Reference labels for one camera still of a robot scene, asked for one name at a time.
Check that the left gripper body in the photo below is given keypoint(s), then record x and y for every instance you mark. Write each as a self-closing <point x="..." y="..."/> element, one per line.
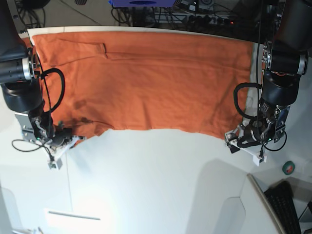
<point x="248" y="139"/>

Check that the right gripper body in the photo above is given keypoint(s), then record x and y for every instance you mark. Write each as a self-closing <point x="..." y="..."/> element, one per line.
<point x="62" y="137"/>

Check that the orange t-shirt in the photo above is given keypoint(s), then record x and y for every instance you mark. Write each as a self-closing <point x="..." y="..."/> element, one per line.
<point x="146" y="80"/>

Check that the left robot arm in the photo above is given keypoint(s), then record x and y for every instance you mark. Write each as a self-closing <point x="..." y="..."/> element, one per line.
<point x="285" y="57"/>

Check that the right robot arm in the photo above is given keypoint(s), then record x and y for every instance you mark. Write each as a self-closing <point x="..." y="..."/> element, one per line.
<point x="21" y="83"/>

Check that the green tape roll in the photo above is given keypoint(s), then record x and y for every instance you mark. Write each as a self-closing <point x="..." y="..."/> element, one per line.
<point x="288" y="168"/>

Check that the black keyboard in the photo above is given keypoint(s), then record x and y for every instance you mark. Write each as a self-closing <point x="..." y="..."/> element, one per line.
<point x="280" y="197"/>

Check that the blue box with oval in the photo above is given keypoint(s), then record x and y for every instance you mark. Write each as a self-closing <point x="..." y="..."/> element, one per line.
<point x="142" y="3"/>

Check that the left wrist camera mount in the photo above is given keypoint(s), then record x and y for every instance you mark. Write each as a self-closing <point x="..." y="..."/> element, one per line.
<point x="246" y="148"/>

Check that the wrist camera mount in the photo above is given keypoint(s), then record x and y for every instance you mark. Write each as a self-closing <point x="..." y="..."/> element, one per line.
<point x="56" y="153"/>
<point x="246" y="148"/>

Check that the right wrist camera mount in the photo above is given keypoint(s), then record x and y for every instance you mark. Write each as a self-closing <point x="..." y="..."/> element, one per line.
<point x="56" y="153"/>

